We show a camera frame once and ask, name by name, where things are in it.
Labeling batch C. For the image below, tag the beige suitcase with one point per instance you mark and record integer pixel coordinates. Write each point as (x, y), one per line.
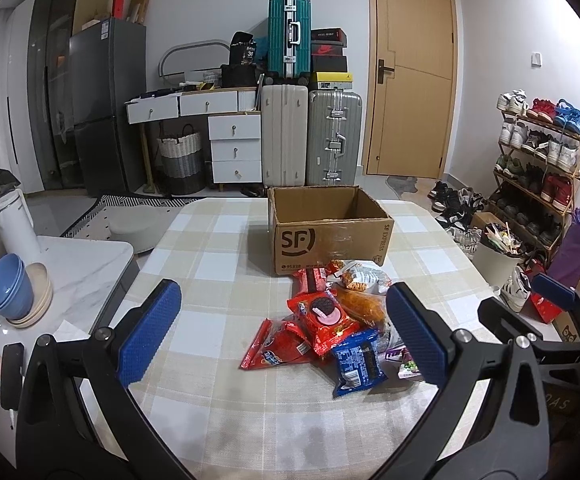
(284, 110)

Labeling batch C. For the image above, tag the white kettle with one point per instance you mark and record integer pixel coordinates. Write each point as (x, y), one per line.
(17, 228)

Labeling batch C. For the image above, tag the woven laundry basket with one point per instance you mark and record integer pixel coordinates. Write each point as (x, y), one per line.
(182, 161)

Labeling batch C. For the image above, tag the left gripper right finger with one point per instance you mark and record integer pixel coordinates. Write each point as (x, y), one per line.
(489, 418)

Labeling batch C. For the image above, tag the blue oreo snack pack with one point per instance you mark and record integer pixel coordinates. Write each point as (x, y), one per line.
(358, 363)

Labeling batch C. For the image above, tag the red oreo snack pack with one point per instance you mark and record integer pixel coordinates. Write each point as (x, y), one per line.
(325, 321)

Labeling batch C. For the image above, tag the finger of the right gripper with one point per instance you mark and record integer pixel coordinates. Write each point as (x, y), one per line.
(552, 290)

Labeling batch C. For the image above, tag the wooden shoe rack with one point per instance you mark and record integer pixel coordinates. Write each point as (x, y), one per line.
(537, 175)

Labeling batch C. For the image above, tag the stack of shoe boxes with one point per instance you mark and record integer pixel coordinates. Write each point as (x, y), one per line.
(329, 64)

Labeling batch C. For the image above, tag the white sneaker on floor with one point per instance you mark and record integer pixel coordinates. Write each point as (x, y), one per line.
(517, 290)

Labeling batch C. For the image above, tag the blue bowls stack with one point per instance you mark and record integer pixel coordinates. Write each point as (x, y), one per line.
(16, 293)

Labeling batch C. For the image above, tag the silver grey suitcase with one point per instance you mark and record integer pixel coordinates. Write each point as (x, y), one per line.
(333, 137)

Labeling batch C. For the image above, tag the SF cardboard box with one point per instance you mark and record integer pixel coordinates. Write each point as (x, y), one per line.
(314, 225)

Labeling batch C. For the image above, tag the white drawer desk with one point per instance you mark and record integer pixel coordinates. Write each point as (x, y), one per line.
(234, 127)

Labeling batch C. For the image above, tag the wooden door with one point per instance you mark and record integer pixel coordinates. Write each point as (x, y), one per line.
(412, 83)

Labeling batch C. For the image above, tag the white side table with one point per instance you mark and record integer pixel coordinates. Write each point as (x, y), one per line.
(90, 279)

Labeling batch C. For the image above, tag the red snack bag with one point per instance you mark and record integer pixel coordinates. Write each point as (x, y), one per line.
(278, 342)

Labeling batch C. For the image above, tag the black bag on desk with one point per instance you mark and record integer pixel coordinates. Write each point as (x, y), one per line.
(241, 70)

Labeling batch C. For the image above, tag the small red oreo pack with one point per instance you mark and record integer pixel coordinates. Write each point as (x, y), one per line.
(310, 280)

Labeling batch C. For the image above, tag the purple silver snack bag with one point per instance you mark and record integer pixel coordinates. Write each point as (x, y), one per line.
(393, 356)

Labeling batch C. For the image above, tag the beige plates stack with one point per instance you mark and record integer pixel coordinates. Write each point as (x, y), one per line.
(43, 292)

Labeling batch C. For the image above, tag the white trash bin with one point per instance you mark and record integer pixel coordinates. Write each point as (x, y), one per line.
(497, 254)

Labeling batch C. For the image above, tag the teal suitcase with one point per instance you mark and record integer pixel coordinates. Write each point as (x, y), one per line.
(289, 40)

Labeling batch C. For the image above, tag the dark grey refrigerator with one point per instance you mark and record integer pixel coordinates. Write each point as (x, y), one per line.
(107, 66)

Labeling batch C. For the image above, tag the white red noodle bag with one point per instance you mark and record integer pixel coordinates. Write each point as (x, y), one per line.
(359, 276)

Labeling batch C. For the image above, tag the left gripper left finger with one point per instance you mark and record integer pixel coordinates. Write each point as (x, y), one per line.
(76, 416)

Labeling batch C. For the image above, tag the bread in clear wrapper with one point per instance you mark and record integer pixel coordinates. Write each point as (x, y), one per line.
(366, 308)

